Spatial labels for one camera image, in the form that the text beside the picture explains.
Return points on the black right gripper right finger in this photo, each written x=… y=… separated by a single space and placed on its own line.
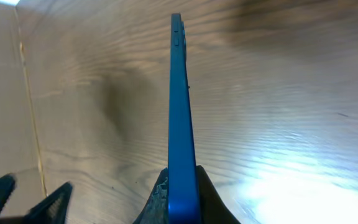
x=213 y=209

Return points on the blue Galaxy smartphone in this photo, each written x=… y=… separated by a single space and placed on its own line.
x=183 y=194

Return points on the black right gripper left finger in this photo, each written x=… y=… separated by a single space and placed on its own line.
x=155 y=210

